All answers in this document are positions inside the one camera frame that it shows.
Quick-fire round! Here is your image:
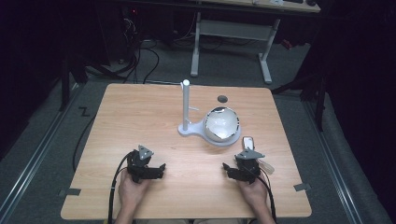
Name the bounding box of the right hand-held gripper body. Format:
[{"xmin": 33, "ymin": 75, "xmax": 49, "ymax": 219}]
[{"xmin": 233, "ymin": 147, "xmax": 266, "ymax": 185}]

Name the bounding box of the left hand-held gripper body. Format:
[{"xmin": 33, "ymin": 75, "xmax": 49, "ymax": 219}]
[{"xmin": 125, "ymin": 144, "xmax": 161, "ymax": 184}]

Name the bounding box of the person's right hand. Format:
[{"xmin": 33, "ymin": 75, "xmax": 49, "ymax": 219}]
[{"xmin": 237, "ymin": 177, "xmax": 269, "ymax": 217}]

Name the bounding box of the person's left hand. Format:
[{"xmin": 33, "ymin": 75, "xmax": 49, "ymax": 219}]
[{"xmin": 118, "ymin": 169, "xmax": 151, "ymax": 217}]

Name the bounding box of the beige tag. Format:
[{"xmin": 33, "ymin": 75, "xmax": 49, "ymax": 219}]
[{"xmin": 257, "ymin": 159, "xmax": 276, "ymax": 175}]

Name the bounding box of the small white rounded device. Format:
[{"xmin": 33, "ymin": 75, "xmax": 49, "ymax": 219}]
[{"xmin": 241, "ymin": 135, "xmax": 256, "ymax": 151}]

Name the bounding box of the white round bowl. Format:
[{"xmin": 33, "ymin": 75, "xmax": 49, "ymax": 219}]
[{"xmin": 203, "ymin": 106, "xmax": 242, "ymax": 143}]

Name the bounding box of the grey tape strip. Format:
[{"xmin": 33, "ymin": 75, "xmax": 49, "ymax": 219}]
[
  {"xmin": 58, "ymin": 188, "xmax": 82, "ymax": 198},
  {"xmin": 292, "ymin": 182, "xmax": 312, "ymax": 192}
]

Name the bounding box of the black metal stand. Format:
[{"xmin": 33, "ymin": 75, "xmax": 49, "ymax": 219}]
[
  {"xmin": 271, "ymin": 69, "xmax": 328, "ymax": 133},
  {"xmin": 58, "ymin": 46, "xmax": 90, "ymax": 112}
]

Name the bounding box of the wooden desk with white legs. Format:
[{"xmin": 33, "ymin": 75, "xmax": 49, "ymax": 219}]
[{"xmin": 190, "ymin": 0, "xmax": 321, "ymax": 85}]

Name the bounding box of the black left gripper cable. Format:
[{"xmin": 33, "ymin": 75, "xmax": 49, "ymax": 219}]
[{"xmin": 106, "ymin": 151, "xmax": 134, "ymax": 224}]

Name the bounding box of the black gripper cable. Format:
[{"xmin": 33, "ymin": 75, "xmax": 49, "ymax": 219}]
[
  {"xmin": 106, "ymin": 151, "xmax": 134, "ymax": 224},
  {"xmin": 257, "ymin": 167, "xmax": 278, "ymax": 224}
]

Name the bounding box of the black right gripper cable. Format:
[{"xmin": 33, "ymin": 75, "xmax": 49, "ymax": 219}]
[{"xmin": 257, "ymin": 167, "xmax": 278, "ymax": 224}]

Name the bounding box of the black floor cable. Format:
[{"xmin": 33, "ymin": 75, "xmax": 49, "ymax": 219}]
[{"xmin": 72, "ymin": 113, "xmax": 98, "ymax": 173}]

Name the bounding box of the white stand with post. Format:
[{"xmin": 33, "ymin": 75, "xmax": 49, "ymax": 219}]
[{"xmin": 177, "ymin": 78, "xmax": 243, "ymax": 147}]

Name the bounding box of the metal floor rail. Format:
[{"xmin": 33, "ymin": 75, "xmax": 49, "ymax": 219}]
[
  {"xmin": 0, "ymin": 81, "xmax": 82, "ymax": 217},
  {"xmin": 303, "ymin": 101, "xmax": 364, "ymax": 224}
]

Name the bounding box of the bundle of black cables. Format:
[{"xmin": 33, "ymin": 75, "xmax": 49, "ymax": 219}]
[{"xmin": 85, "ymin": 8, "xmax": 161, "ymax": 85}]

